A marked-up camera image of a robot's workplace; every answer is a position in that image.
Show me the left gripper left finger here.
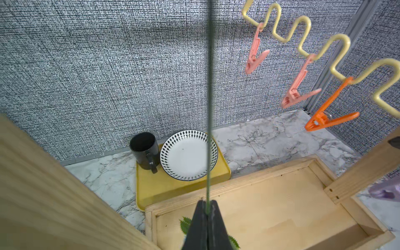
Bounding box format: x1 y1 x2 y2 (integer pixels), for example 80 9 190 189
182 201 208 250

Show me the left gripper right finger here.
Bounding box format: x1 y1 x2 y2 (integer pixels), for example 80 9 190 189
207 200 233 250

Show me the yellow wavy clothes hanger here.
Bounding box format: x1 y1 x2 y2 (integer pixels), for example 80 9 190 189
241 1 400 118

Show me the wooden clothes rack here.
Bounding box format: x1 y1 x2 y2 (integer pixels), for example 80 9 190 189
1 117 400 250

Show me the yellow tray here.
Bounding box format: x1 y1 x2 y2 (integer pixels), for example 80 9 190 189
135 151 231 211

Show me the white patterned plate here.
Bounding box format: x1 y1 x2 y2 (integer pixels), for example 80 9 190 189
160 130 209 181

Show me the black mug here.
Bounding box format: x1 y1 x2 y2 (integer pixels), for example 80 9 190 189
129 132 160 174

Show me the pink clothespin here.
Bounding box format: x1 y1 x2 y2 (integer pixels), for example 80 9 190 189
245 23 270 75
281 54 322 108

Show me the purple clothespin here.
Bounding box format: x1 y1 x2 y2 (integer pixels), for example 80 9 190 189
369 176 400 203

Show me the pink clothespin top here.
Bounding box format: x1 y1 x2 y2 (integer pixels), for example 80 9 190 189
245 23 270 75

